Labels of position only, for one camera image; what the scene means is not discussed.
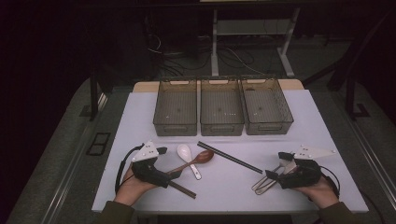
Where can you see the brown chopstick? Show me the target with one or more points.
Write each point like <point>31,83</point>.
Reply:
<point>184,188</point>

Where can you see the black diagonal bar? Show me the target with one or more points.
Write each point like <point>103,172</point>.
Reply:
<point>342,56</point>

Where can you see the black upright stand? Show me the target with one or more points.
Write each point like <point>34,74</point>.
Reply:
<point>93,93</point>
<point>350,96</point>

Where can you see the metal floor rail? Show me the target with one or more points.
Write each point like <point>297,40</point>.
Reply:
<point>373,161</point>
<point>67,183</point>

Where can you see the person's left hand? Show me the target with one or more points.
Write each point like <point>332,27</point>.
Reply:
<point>132,189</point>

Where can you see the person's right hand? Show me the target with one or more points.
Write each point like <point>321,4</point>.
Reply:
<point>323,194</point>

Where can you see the smoky plastic bin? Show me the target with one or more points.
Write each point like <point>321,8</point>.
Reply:
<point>221,109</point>
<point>176,109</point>
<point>266,107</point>

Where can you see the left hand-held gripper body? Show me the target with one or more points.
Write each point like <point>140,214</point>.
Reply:
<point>146,169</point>

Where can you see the white ceramic spoon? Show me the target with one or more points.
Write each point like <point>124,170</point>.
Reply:
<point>183,152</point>

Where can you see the white metal desk frame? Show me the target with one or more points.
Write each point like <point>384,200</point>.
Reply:
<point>214,46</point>

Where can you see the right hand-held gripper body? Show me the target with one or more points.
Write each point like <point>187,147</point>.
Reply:
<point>303,174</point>

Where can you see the brown wooden spoon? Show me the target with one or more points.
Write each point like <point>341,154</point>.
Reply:
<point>204,156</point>

